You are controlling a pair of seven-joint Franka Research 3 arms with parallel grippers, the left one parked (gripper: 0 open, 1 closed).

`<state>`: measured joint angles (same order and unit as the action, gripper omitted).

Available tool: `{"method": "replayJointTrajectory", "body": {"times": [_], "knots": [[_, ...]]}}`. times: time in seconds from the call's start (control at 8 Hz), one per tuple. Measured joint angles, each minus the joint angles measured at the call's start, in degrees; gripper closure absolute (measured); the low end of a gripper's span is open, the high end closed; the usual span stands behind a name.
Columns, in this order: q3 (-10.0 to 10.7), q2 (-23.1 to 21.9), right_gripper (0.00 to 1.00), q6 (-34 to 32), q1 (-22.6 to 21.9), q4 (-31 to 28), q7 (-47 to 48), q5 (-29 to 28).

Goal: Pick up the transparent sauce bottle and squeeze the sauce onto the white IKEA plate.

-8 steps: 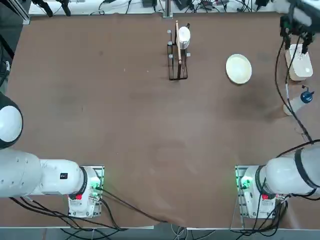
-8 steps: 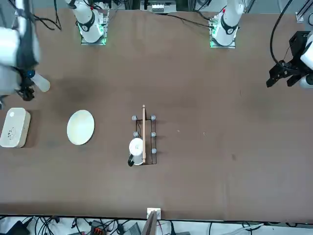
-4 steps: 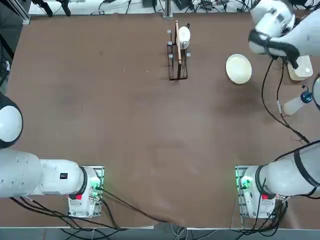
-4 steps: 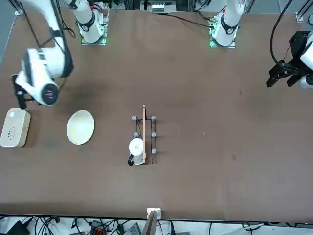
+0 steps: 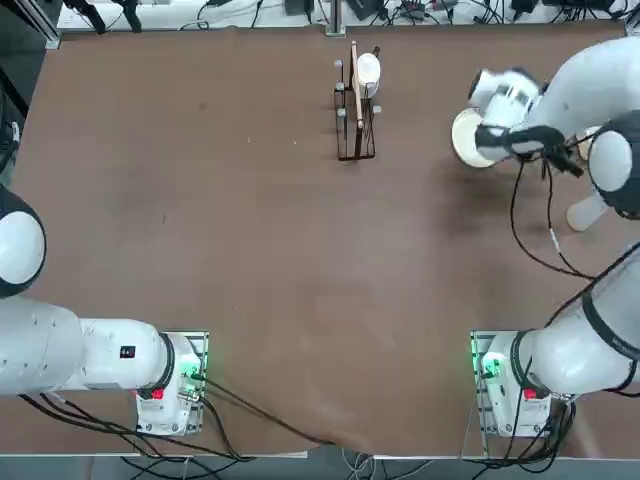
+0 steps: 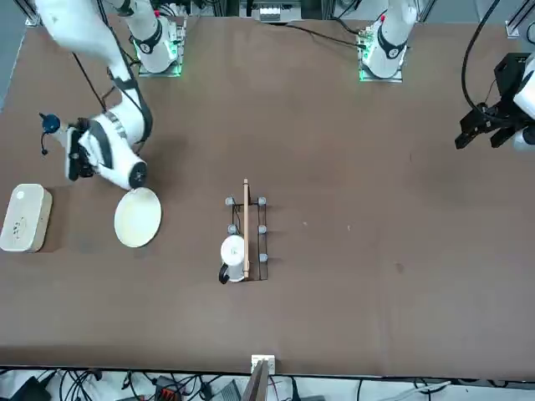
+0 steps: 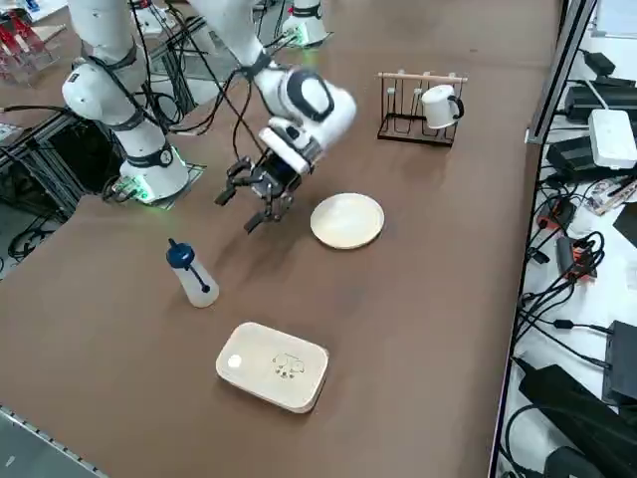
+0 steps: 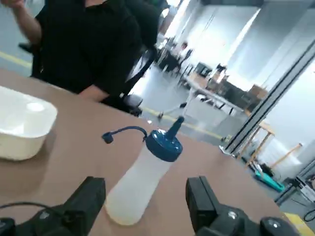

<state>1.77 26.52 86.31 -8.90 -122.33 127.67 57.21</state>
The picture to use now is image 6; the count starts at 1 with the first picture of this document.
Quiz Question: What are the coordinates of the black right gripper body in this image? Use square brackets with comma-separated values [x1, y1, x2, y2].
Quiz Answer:
[64, 119, 101, 181]

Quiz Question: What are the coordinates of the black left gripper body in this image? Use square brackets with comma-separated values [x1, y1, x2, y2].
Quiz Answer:
[484, 53, 532, 126]

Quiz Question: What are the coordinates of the round white plate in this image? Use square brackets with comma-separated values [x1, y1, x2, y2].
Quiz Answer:
[114, 187, 163, 249]

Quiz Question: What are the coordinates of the white power strip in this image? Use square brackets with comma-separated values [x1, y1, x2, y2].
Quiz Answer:
[252, 0, 303, 23]

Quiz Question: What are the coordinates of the large black power adapter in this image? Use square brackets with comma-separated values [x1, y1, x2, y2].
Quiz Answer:
[8, 375, 54, 401]

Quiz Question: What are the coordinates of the black red electronic device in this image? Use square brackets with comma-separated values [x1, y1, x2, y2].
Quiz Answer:
[155, 378, 185, 401]

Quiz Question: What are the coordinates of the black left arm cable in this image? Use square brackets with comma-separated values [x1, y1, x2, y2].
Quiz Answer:
[461, 0, 502, 122]

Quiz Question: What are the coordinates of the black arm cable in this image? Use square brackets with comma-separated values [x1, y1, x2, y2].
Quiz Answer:
[461, 0, 502, 122]
[69, 0, 154, 154]

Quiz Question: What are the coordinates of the aluminium frame rail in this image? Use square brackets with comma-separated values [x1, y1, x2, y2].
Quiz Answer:
[504, 0, 535, 39]

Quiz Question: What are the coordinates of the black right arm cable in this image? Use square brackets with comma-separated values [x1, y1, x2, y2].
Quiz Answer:
[69, 0, 154, 154]

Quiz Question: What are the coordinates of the white mug black handle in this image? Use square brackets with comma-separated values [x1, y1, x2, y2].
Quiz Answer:
[217, 233, 248, 285]

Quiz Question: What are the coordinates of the black wire cup rack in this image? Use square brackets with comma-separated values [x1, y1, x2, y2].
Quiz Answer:
[224, 178, 271, 283]

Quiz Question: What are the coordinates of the long black base cable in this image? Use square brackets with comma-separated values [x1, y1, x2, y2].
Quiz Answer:
[267, 19, 365, 48]

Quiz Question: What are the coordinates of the white post foot bracket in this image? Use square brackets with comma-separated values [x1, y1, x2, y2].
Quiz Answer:
[251, 354, 278, 373]

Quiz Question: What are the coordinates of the aluminium profile post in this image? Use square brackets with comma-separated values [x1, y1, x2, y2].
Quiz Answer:
[242, 358, 271, 401]

